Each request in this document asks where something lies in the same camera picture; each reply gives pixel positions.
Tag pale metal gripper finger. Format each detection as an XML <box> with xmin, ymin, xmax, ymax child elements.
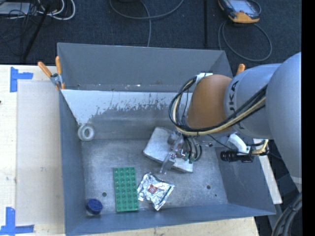
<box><xmin>159</xmin><ymin>152</ymin><xmax>177</xmax><ymax>175</ymax></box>

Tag pale grey flat block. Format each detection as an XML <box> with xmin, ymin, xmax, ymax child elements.
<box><xmin>142</xmin><ymin>126</ymin><xmax>194</xmax><ymax>174</ymax></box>

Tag silver foil packet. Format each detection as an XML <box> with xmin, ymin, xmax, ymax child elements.
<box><xmin>136</xmin><ymin>172</ymin><xmax>176</xmax><ymax>211</ymax></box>

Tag green studded flat block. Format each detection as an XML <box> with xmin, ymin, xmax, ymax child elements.
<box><xmin>113</xmin><ymin>167</ymin><xmax>140</xmax><ymax>213</ymax></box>

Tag grey metal bin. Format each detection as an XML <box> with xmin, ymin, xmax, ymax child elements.
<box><xmin>57</xmin><ymin>42</ymin><xmax>277</xmax><ymax>236</ymax></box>

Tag blue-lidded small jar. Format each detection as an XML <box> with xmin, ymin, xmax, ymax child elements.
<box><xmin>85</xmin><ymin>198</ymin><xmax>104</xmax><ymax>216</ymax></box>

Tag white tape roll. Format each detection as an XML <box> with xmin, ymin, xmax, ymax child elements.
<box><xmin>77</xmin><ymin>124</ymin><xmax>95</xmax><ymax>142</ymax></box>

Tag pale wood flat board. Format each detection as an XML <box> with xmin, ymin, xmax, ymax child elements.
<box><xmin>15</xmin><ymin>79</ymin><xmax>65</xmax><ymax>232</ymax></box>

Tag black cylinder on white bracket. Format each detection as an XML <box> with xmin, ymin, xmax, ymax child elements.
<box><xmin>220</xmin><ymin>133</ymin><xmax>254</xmax><ymax>164</ymax></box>

